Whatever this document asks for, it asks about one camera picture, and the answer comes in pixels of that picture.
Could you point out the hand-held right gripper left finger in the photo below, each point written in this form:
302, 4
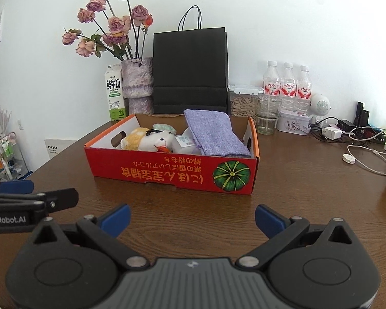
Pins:
117, 216

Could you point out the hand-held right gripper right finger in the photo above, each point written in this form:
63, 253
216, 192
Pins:
268, 218

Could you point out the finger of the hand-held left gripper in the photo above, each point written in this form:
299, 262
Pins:
16, 187
64, 198

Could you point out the red printed cardboard box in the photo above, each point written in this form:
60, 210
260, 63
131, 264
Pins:
167, 173

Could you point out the purple woven pouch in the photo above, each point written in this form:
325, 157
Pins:
215, 132

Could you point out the clear seed container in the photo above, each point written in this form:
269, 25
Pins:
243, 104

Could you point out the reed diffuser sticks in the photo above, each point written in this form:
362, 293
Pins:
2, 116

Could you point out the white plush toy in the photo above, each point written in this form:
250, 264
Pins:
157, 141

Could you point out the white printed tin box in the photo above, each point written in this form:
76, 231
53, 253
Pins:
292, 123

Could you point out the clear glass cup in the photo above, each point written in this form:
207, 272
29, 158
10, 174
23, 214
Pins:
267, 119

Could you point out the pale green cloth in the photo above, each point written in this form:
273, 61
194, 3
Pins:
165, 128

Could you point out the white wrapped packet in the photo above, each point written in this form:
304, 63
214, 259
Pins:
186, 141

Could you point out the white plug charger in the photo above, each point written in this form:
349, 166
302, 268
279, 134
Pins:
331, 133

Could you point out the white green milk carton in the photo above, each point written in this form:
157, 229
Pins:
114, 93

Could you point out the round white speaker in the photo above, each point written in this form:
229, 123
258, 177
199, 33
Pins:
321, 104

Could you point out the black charging dock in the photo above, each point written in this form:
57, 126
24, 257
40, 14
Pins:
362, 119

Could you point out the purple mottled vase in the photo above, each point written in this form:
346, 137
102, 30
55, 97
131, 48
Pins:
136, 80

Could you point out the black paper bag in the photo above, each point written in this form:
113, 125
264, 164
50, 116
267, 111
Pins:
189, 64

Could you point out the dried pink rose bouquet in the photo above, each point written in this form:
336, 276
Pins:
115, 25

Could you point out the white wall outlet panel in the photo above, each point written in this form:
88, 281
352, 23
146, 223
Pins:
59, 146

